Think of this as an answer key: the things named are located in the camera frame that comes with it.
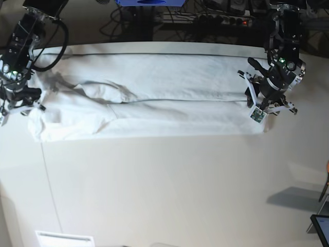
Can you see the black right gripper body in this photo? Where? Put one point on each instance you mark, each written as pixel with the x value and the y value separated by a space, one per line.
pixel 27 97

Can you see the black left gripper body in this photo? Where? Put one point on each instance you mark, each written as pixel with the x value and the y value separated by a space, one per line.
pixel 272 89

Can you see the white T-shirt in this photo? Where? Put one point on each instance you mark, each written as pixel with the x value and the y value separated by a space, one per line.
pixel 141 95

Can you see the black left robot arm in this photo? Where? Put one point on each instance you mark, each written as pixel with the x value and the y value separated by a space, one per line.
pixel 286 69

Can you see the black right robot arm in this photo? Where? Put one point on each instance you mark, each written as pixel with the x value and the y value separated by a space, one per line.
pixel 18 62

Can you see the power strip with red light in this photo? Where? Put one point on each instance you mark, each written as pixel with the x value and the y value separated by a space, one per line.
pixel 236 21

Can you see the blue box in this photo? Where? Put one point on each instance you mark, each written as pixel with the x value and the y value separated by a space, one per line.
pixel 135 3

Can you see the dark tablet screen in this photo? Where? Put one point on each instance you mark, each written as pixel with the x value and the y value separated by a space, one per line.
pixel 320 223

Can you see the white paper sheet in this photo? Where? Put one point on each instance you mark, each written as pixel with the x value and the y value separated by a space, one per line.
pixel 57 239

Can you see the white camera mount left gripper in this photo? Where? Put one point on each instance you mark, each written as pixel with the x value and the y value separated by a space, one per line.
pixel 259 111

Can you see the white camera mount gripper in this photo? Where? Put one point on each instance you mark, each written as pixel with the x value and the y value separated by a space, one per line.
pixel 259 111
pixel 8 110

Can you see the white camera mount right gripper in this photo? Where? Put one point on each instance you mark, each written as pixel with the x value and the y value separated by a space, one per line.
pixel 8 110

